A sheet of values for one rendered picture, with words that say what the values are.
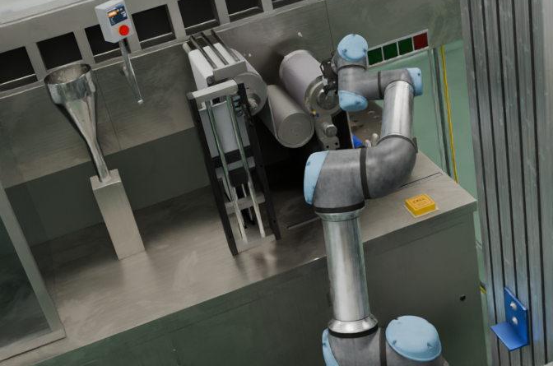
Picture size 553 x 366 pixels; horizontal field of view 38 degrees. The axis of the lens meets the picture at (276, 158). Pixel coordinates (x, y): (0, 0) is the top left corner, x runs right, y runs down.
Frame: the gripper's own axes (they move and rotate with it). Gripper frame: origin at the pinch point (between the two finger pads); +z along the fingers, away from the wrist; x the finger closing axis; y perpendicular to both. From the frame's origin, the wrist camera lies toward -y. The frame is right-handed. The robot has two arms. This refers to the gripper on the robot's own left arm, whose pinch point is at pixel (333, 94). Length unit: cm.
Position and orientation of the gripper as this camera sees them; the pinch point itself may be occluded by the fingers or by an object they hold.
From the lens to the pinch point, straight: 243.1
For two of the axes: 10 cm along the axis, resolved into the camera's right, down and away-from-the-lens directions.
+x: -9.3, 3.2, -1.8
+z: -1.1, 2.3, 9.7
